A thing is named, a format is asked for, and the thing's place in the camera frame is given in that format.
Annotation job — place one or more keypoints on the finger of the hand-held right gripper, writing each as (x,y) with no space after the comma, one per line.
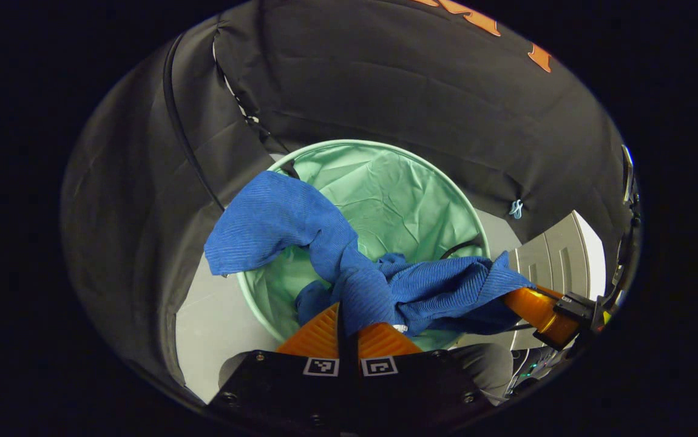
(537,312)

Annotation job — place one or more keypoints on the black backdrop cloth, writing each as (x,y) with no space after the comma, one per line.
(385,91)

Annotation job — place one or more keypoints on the light blue clip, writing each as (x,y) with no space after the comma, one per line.
(516,209)

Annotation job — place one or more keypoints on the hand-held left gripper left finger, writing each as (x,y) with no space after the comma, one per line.
(276,388)

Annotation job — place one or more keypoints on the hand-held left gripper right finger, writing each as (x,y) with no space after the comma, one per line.
(422,388)

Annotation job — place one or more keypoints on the green laundry hamper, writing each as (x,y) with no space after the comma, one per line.
(385,194)

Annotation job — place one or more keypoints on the black metal clothes rack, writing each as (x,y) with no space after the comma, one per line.
(166,91)

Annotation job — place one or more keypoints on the grey ribbed panel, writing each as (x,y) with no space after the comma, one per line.
(555,255)

